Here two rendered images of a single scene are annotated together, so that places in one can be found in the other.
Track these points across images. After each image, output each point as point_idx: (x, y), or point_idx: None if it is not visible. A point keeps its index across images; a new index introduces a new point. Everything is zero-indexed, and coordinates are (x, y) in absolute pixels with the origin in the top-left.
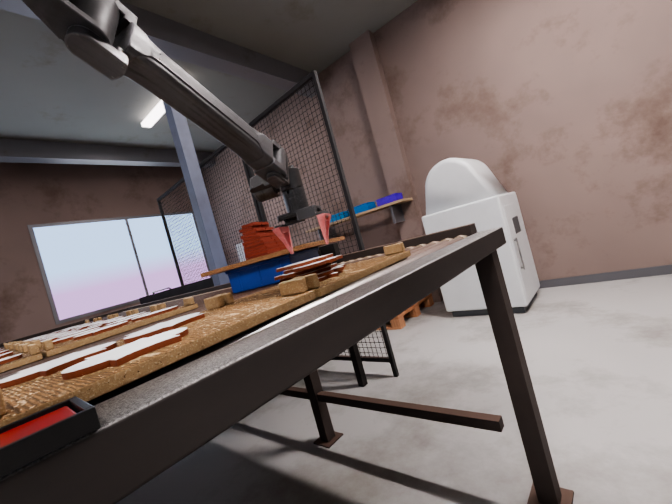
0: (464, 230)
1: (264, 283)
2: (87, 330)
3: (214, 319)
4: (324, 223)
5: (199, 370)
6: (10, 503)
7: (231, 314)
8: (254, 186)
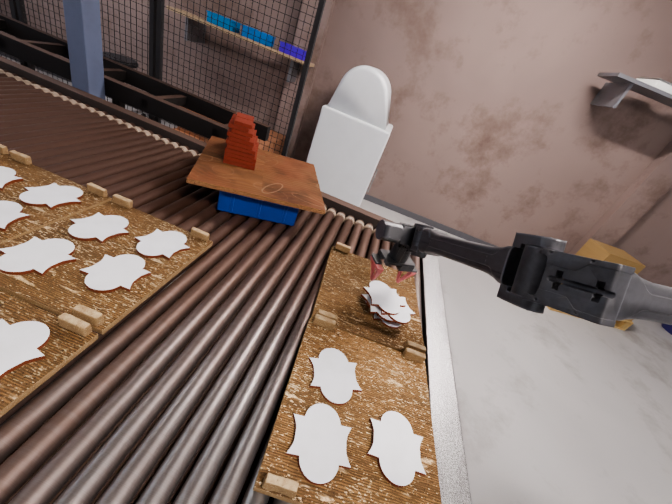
0: None
1: (260, 217)
2: (45, 240)
3: (386, 386)
4: (410, 276)
5: (458, 474)
6: None
7: (393, 381)
8: (391, 237)
